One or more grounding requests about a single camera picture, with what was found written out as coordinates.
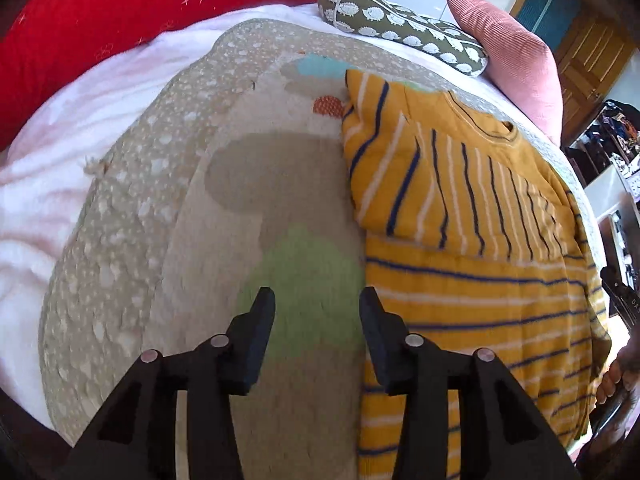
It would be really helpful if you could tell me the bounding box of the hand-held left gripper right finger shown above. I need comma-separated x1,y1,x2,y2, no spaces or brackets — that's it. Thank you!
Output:
359,286,583,480

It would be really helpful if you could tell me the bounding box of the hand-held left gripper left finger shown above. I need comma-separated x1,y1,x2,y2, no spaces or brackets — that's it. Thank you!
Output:
60,286,277,480

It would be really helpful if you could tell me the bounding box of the yellow striped knit sweater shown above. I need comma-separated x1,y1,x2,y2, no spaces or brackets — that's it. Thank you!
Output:
340,69,612,480

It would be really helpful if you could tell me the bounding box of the person's right hand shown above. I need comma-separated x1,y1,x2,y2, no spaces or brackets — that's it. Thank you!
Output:
595,334,640,407

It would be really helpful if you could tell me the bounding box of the white side cabinet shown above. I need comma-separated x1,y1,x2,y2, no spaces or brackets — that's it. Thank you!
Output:
582,162,640,271

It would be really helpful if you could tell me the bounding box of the beige heart-patterned quilt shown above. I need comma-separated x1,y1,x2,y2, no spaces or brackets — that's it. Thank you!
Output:
37,17,601,480

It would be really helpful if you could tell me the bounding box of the cluttered open shelf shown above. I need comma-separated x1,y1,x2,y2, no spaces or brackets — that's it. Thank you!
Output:
565,100,640,186

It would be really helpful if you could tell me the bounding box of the brown wooden door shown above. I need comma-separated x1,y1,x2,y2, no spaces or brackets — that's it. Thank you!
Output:
552,10,639,117

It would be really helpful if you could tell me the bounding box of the white fleece blanket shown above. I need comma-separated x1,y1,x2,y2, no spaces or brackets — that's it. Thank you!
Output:
0,2,501,431

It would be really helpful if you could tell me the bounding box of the teal glass panel door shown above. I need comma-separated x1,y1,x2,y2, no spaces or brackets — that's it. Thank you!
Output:
510,0,584,54

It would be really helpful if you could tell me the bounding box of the green patterned bolster pillow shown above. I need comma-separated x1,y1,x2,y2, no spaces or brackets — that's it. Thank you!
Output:
318,0,489,79

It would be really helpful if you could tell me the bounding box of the red floral duvet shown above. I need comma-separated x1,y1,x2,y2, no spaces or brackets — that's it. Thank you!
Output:
0,0,349,153

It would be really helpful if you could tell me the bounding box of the pink corduroy pillow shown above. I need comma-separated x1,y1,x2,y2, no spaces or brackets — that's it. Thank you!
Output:
442,0,565,147

